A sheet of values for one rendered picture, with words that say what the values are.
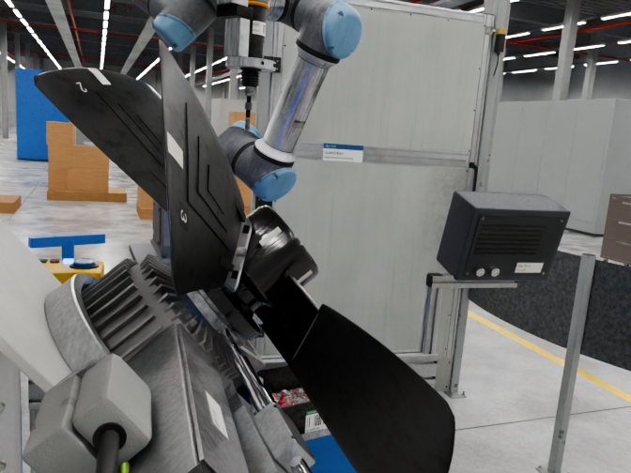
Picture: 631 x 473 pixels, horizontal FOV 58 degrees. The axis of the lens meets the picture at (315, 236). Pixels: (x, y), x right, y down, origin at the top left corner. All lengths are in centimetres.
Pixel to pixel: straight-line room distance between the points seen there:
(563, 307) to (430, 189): 86
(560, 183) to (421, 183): 831
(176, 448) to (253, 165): 114
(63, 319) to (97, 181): 942
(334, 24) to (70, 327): 93
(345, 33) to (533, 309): 172
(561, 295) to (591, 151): 817
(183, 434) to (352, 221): 242
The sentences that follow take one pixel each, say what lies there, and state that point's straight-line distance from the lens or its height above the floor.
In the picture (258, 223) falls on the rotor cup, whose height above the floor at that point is 125.
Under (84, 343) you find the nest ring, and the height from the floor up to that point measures 112.
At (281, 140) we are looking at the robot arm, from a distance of 149.
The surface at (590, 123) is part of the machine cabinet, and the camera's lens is 1082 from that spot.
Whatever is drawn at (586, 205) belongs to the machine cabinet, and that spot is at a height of 49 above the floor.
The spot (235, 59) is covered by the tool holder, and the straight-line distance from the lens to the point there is 82.
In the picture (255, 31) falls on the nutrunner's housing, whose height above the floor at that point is 150.
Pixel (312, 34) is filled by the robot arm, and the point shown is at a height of 159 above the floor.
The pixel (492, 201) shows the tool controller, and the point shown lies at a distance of 140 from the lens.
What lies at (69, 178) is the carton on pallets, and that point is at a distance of 1010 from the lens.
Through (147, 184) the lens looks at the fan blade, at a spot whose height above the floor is 129.
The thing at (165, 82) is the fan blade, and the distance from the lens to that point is 49.
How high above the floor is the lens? 137
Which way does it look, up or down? 10 degrees down
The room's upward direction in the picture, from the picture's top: 4 degrees clockwise
